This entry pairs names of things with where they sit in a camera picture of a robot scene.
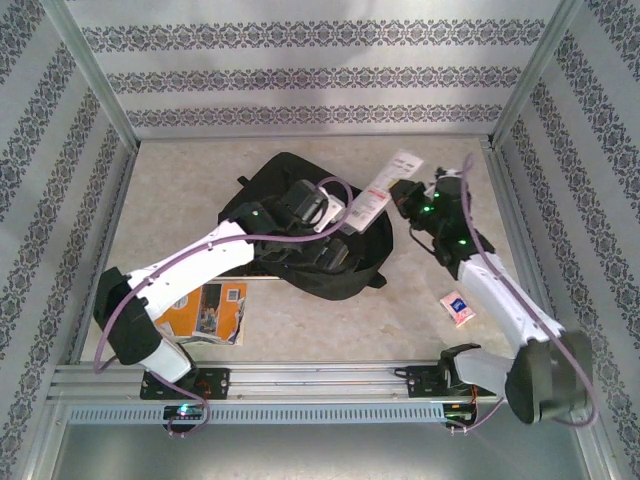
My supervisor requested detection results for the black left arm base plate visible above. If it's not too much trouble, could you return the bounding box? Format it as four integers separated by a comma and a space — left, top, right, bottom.
139, 367, 232, 401

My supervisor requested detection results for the pink and white tissue packet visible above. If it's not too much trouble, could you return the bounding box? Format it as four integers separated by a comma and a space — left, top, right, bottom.
439, 292, 479, 329

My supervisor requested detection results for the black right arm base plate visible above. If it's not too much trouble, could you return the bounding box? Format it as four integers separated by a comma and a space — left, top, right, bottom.
394, 364, 499, 400

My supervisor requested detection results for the aluminium frame post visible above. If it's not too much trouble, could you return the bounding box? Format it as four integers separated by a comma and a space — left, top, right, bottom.
488, 0, 586, 149
42, 0, 140, 149

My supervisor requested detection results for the white barcode packet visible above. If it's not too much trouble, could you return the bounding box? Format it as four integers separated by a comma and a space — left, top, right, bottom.
344, 148, 426, 236

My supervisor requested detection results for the aluminium mounting rail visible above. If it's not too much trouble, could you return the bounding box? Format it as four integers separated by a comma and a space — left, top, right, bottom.
47, 360, 586, 404

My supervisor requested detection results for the grey slotted cable duct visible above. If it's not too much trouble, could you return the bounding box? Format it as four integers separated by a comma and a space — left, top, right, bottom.
67, 402, 447, 426

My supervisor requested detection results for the orange paperback book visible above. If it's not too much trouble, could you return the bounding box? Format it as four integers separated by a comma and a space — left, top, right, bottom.
154, 280, 250, 347

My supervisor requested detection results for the black student bag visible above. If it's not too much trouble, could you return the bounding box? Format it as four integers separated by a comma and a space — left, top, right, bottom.
217, 152, 395, 302

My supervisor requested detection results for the aluminium side rail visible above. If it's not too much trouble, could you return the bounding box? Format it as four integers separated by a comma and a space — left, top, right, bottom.
67, 144, 139, 364
479, 139, 571, 364

